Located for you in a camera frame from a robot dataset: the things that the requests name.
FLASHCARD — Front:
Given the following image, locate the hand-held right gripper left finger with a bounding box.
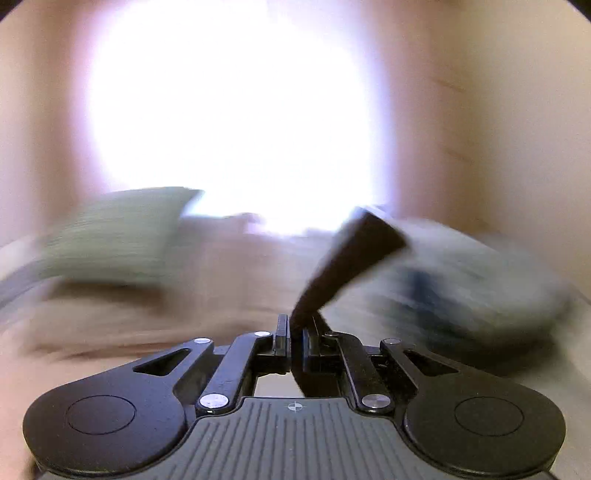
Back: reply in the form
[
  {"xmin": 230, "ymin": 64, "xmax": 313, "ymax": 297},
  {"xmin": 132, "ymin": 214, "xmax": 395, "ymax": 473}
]
[{"xmin": 134, "ymin": 315, "xmax": 291, "ymax": 413}]

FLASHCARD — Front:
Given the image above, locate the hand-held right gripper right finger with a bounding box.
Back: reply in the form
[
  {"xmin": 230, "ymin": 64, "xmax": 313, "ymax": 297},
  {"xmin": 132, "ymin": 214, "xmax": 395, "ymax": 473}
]
[{"xmin": 302, "ymin": 318, "xmax": 458, "ymax": 413}]

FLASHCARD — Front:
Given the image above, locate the dark brown garment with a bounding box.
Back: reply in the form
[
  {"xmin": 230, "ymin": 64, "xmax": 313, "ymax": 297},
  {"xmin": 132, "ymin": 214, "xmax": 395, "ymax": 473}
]
[{"xmin": 290, "ymin": 207, "xmax": 411, "ymax": 398}]

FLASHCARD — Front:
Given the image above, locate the grey-blue clothes pile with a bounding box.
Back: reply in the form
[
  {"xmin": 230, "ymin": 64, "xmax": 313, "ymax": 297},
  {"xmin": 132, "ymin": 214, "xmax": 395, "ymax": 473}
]
[{"xmin": 369, "ymin": 217, "xmax": 573, "ymax": 352}]

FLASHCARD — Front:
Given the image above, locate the grey-green pillow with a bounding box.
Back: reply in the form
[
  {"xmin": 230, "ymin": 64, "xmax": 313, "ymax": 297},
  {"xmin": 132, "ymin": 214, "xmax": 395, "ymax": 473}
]
[{"xmin": 39, "ymin": 187, "xmax": 204, "ymax": 288}]

